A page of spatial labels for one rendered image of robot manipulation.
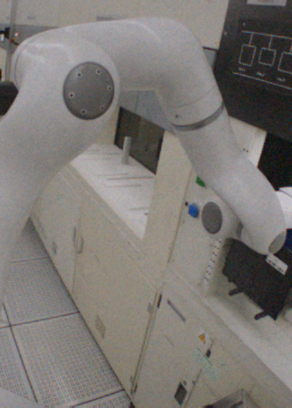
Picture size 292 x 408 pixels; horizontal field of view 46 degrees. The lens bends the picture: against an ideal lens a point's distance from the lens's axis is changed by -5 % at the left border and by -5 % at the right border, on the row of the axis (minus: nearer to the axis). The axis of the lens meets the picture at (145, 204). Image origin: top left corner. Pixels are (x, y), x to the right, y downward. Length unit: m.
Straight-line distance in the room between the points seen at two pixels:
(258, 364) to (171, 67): 0.78
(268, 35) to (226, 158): 0.41
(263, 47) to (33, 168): 0.65
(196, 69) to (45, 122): 0.23
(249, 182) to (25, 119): 0.38
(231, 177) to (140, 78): 0.23
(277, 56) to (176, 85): 0.42
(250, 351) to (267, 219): 0.48
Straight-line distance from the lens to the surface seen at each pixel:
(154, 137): 2.06
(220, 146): 0.56
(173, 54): 0.48
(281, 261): 0.86
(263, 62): 0.90
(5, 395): 0.93
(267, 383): 1.01
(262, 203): 0.61
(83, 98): 0.35
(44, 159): 0.41
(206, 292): 1.10
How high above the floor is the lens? 1.53
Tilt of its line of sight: 25 degrees down
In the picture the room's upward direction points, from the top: 11 degrees clockwise
